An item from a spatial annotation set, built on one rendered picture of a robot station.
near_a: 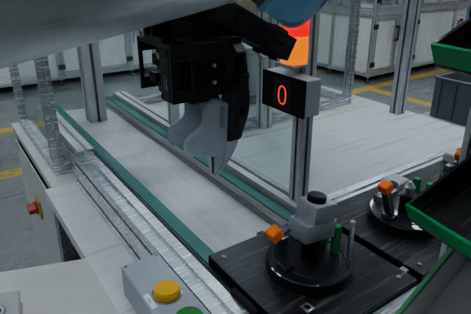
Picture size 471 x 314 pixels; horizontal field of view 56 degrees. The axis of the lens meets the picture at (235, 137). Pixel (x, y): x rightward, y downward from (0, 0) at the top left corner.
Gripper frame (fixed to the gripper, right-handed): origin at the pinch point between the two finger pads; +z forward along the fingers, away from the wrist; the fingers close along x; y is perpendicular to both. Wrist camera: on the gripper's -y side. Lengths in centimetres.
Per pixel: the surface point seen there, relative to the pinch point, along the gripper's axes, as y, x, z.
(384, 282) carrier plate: -27.1, 4.5, 26.1
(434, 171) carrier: -69, -14, 26
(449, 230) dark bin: -11.5, 20.2, 2.2
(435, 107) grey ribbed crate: -205, -94, 56
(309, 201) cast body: -19.2, -5.1, 13.7
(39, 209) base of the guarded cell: 4, -108, 58
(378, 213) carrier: -40.1, -7.2, 24.1
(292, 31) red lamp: -29.7, -22.4, -9.1
